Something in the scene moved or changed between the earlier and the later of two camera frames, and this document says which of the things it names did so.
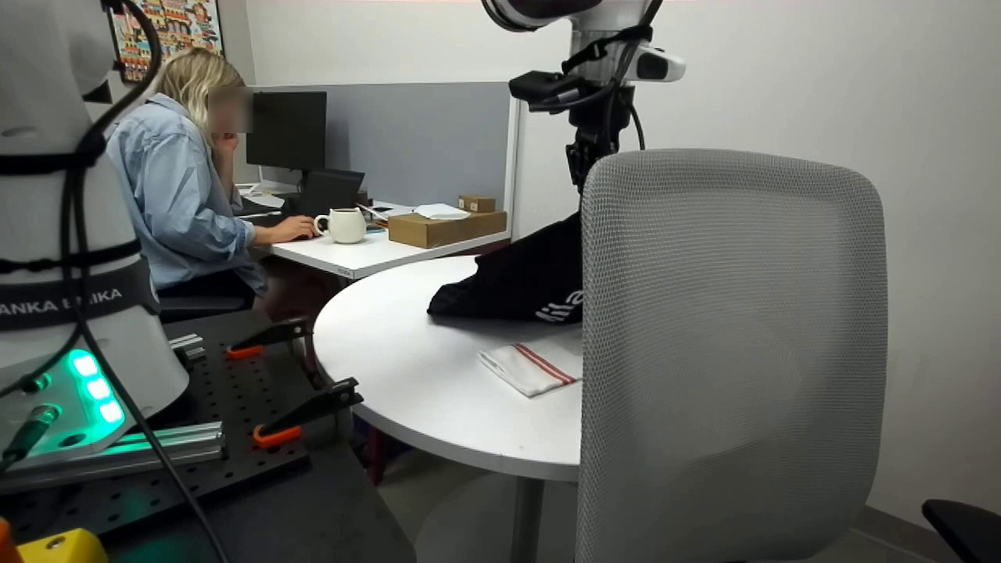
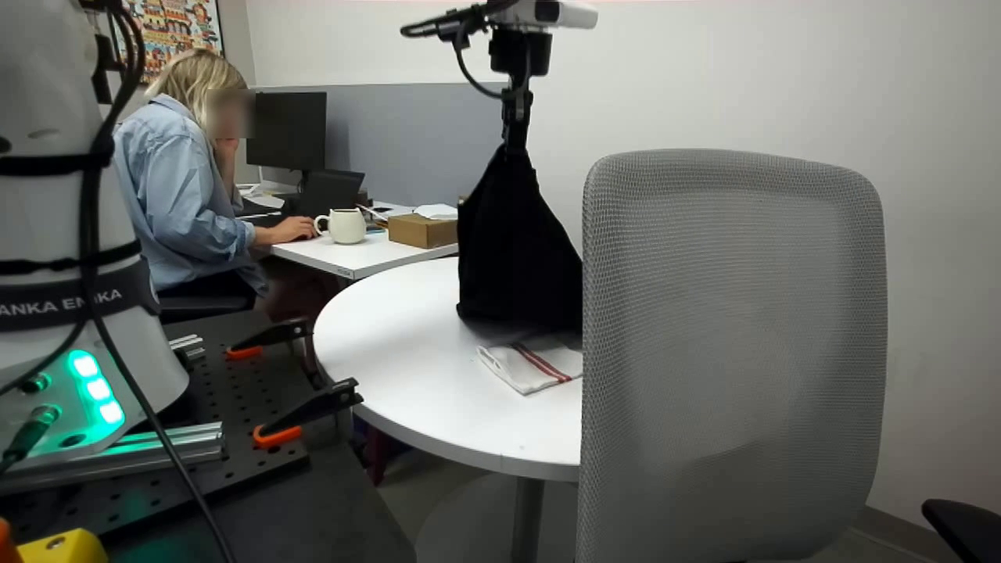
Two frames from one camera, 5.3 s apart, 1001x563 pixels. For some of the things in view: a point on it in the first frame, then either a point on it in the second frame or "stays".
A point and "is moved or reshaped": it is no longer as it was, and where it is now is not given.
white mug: x=346 y=222 stays
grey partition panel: x=413 y=140 stays
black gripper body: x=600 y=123 -> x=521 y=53
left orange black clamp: x=257 y=344 stays
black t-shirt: x=528 y=279 is moved or reshaped
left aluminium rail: x=132 y=454 stays
